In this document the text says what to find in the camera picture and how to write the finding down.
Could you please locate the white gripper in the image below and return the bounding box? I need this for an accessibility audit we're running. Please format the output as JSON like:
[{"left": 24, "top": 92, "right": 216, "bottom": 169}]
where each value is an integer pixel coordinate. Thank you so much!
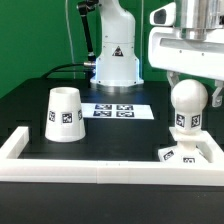
[{"left": 148, "top": 1, "right": 224, "bottom": 107}]

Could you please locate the white lamp bulb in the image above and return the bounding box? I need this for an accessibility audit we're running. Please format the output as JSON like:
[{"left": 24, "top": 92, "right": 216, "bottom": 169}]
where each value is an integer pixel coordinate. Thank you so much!
[{"left": 171, "top": 79, "right": 208, "bottom": 135}]

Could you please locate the white lamp base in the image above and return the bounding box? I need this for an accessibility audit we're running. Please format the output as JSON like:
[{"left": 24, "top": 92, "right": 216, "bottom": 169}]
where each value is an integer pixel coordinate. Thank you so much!
[{"left": 157, "top": 126, "right": 210, "bottom": 164}]

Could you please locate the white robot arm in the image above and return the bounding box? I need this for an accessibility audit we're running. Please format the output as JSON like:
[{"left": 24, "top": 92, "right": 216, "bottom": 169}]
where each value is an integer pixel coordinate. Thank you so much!
[{"left": 92, "top": 0, "right": 224, "bottom": 107}]

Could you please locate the white conical lamp shade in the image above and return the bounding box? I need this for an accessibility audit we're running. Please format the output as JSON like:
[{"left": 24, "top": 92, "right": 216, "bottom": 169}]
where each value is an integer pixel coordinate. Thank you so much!
[{"left": 45, "top": 87, "right": 86, "bottom": 142}]

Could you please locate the paper sheet with markers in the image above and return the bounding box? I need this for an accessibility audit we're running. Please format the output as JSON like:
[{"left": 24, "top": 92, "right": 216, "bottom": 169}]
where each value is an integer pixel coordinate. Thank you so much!
[{"left": 82, "top": 103, "right": 154, "bottom": 120}]

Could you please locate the white U-shaped fence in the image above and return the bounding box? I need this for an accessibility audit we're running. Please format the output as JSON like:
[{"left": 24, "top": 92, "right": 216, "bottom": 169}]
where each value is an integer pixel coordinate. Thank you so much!
[{"left": 0, "top": 126, "right": 224, "bottom": 186}]

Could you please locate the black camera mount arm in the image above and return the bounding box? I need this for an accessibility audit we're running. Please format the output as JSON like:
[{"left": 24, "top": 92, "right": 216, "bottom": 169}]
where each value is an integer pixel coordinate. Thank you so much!
[{"left": 77, "top": 0, "right": 99, "bottom": 61}]

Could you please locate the black cable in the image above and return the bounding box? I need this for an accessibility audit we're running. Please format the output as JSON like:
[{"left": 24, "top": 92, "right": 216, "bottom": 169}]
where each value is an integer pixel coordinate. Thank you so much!
[{"left": 44, "top": 61, "right": 98, "bottom": 80}]

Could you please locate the white cable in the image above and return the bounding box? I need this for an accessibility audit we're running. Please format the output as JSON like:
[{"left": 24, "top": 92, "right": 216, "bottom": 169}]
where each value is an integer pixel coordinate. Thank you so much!
[{"left": 64, "top": 0, "right": 77, "bottom": 80}]

